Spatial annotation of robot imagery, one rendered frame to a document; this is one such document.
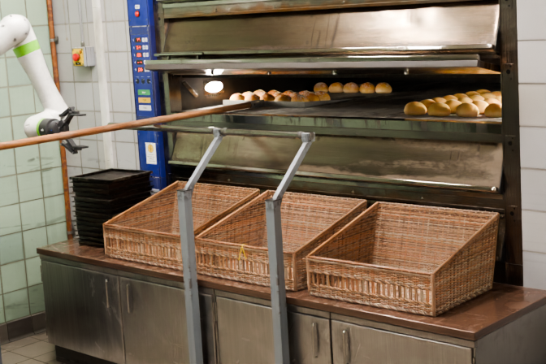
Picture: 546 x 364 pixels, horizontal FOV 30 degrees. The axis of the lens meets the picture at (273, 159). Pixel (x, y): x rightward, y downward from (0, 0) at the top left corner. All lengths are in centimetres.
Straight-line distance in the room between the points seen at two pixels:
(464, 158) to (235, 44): 124
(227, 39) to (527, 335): 190
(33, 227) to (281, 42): 191
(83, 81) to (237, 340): 193
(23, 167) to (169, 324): 153
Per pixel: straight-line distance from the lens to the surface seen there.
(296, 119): 438
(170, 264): 437
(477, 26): 383
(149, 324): 449
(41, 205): 562
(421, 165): 402
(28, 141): 409
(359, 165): 419
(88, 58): 533
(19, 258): 558
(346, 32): 417
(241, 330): 407
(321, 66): 407
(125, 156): 526
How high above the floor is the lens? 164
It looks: 8 degrees down
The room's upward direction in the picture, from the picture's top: 3 degrees counter-clockwise
